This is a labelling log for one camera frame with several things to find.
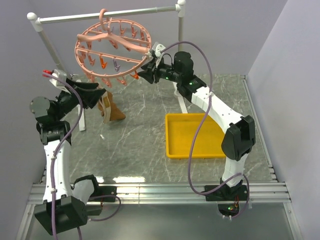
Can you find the brown underwear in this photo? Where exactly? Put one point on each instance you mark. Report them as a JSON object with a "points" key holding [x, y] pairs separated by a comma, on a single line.
{"points": [[108, 109]]}

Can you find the orange rim clothes peg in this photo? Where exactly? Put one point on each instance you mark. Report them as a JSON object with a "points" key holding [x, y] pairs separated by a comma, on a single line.
{"points": [[135, 76]]}

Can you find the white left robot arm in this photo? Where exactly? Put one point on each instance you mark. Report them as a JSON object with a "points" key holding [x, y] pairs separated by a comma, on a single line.
{"points": [[64, 204]]}

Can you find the white metal drying rack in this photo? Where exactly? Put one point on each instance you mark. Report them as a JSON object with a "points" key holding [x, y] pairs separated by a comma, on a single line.
{"points": [[140, 41]]}

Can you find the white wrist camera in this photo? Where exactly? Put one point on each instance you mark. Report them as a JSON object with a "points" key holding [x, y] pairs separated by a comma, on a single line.
{"points": [[156, 52], [57, 78]]}

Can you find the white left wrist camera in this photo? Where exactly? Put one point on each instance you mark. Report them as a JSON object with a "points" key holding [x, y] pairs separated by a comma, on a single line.
{"points": [[57, 78]]}

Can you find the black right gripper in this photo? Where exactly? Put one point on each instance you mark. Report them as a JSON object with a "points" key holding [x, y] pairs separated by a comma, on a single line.
{"points": [[151, 69]]}

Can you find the purple clothes peg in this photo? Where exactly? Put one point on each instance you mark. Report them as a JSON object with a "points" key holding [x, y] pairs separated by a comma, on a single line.
{"points": [[116, 65]]}

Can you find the pink round clip hanger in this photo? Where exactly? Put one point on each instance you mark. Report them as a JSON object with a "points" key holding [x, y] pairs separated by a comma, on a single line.
{"points": [[92, 61]]}

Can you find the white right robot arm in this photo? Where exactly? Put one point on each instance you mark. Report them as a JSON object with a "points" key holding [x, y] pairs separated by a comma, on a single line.
{"points": [[239, 131]]}

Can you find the yellow plastic tray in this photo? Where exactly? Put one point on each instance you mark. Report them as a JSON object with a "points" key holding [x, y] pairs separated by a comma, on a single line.
{"points": [[180, 129]]}

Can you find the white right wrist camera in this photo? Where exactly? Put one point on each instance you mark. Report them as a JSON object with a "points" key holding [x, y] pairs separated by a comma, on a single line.
{"points": [[156, 52]]}

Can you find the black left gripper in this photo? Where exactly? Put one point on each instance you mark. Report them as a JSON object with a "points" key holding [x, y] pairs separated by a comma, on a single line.
{"points": [[91, 97]]}

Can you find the aluminium rail frame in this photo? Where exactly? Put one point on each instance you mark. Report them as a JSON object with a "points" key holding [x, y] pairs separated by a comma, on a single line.
{"points": [[130, 155]]}

